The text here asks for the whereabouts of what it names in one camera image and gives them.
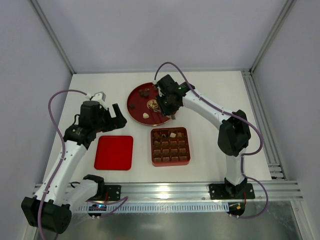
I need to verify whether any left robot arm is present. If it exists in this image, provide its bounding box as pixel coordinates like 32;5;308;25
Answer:
21;100;127;238

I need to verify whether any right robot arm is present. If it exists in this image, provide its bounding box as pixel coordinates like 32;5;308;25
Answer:
153;74;251;199

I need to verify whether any dark chocolate cluster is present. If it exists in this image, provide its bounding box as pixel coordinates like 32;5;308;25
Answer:
139;91;150;98

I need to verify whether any white heart chocolate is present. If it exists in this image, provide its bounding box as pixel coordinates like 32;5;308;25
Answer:
143;113;150;119

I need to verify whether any red chocolate box with tray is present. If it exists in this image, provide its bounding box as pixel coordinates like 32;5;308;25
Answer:
150;127;191;167

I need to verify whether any red rectangular box lid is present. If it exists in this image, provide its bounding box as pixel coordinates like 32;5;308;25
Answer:
94;135;134;171

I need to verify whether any round red plate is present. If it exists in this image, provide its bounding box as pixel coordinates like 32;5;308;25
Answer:
126;82;171;126

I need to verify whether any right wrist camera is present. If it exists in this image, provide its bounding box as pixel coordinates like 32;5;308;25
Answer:
152;79;160;87

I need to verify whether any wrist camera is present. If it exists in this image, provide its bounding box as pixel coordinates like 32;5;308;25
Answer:
152;79;160;87
85;91;106;103

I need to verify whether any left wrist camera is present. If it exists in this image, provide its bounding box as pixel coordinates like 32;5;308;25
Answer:
85;91;106;103

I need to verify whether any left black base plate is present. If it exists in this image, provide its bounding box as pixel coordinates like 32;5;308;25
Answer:
103;184;122;202

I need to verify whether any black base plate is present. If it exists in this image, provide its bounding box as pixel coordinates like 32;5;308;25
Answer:
209;183;256;200
103;184;122;202

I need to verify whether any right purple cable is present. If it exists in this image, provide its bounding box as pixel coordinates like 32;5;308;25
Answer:
152;61;270;220

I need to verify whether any purple cable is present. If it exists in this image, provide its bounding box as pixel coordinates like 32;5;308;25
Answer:
152;61;270;220
39;89;129;240

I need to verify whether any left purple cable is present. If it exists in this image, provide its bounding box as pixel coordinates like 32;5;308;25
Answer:
39;89;129;240

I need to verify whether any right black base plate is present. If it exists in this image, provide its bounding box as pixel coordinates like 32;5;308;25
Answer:
209;183;256;200

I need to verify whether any slotted cable duct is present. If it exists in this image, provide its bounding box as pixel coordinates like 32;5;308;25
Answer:
75;201;229;214

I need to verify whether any aluminium frame rail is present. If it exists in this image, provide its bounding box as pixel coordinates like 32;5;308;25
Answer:
119;180;303;201

